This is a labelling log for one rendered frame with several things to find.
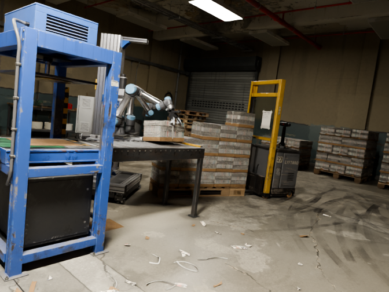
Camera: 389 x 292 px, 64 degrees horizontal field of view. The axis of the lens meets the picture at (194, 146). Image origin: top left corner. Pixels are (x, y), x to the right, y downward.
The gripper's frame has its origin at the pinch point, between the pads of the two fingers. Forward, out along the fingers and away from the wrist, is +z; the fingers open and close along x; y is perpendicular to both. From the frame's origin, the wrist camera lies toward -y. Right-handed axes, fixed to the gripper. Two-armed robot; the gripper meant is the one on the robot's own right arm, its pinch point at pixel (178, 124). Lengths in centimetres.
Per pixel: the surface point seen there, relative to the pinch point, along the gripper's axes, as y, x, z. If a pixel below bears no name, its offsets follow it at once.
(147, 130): 28.4, 19.4, -6.1
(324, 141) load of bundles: 52, -586, -5
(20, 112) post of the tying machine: -37, 174, 20
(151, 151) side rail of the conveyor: -3, 52, 33
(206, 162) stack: 60, -99, 26
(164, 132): 10.8, 13.7, 4.9
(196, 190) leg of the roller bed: 25, -21, 71
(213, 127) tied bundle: 30, -106, -15
